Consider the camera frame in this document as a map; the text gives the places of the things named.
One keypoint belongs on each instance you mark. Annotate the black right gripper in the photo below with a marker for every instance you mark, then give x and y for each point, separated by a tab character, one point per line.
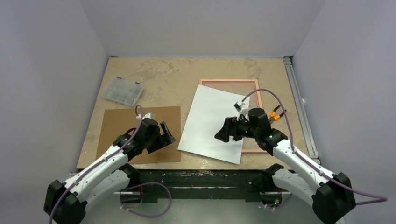
233	126

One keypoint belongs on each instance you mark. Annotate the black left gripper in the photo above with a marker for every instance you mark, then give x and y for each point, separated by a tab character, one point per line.
161	138

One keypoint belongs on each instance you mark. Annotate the sunset photo print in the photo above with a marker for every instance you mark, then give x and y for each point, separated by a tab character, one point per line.
206	117

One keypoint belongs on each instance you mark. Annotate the pink wooden picture frame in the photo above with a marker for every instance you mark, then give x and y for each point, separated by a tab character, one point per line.
242	87

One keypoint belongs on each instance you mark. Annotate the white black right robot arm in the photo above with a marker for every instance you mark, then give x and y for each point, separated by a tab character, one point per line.
327	193

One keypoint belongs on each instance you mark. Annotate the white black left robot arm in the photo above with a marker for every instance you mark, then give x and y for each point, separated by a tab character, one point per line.
67	202

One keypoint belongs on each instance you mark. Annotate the yellow black pliers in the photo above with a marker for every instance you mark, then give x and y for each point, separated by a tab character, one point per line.
276	114

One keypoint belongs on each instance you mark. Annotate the brown cardboard backing board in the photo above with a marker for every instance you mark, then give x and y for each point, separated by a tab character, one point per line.
117	121

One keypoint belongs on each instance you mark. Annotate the clear plastic organizer box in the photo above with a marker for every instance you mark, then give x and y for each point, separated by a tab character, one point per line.
122	91

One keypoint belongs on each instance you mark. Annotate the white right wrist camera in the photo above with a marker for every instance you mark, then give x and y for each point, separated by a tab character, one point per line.
242	109

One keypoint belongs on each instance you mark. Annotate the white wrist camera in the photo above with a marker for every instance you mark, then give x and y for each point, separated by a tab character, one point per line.
242	109
149	115

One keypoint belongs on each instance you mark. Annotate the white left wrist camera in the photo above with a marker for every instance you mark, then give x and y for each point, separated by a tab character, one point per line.
149	115

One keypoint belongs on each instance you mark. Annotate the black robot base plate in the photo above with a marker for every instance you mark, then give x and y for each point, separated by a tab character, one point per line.
246	185

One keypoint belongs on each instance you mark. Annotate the aluminium rail frame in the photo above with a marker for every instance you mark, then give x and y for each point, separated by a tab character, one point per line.
173	82

